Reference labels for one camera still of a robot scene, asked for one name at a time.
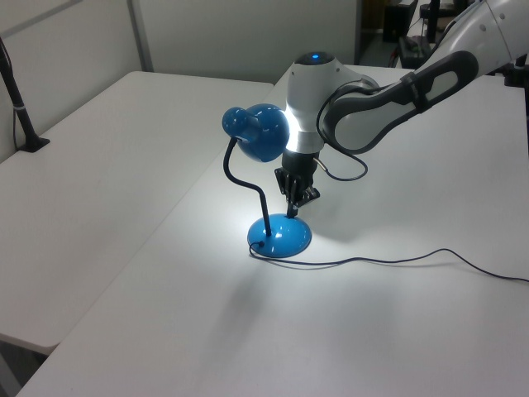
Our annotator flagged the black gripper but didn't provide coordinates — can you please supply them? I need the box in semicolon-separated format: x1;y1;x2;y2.
274;149;322;220

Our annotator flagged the blue desk lamp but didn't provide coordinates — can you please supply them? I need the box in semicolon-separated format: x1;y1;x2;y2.
221;103;314;260

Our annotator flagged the black clamp stand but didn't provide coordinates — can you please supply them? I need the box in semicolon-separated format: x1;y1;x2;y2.
501;52;529;88

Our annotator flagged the black robot wrist cable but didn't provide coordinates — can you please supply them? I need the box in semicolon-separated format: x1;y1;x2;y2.
315;80;369;182

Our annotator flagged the black lamp power cord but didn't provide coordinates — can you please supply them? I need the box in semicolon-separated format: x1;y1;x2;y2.
247;241;529;285

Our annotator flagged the black camera stand pole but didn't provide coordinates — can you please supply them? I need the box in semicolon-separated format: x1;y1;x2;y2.
0;36;51;153

